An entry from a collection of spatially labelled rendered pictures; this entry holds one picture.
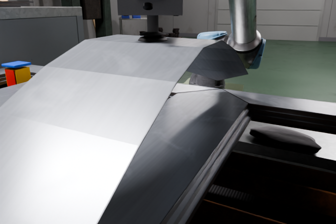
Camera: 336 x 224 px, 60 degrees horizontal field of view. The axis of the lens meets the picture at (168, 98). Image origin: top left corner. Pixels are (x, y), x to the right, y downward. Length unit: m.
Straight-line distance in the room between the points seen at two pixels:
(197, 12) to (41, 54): 8.97
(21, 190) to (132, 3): 0.25
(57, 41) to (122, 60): 1.06
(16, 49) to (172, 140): 0.90
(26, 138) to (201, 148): 0.27
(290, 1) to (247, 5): 8.92
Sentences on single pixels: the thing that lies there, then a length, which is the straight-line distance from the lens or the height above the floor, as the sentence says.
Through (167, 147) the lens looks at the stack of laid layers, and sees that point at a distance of 0.47.
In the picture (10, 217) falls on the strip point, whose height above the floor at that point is 0.91.
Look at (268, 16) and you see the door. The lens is 9.84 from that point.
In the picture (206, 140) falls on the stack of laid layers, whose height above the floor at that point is 0.84.
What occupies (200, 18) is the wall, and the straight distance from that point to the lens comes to 10.09.
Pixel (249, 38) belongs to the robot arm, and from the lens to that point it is 1.05.
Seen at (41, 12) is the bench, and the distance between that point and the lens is 1.35.
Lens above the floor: 1.06
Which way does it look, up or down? 18 degrees down
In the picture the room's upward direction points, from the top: straight up
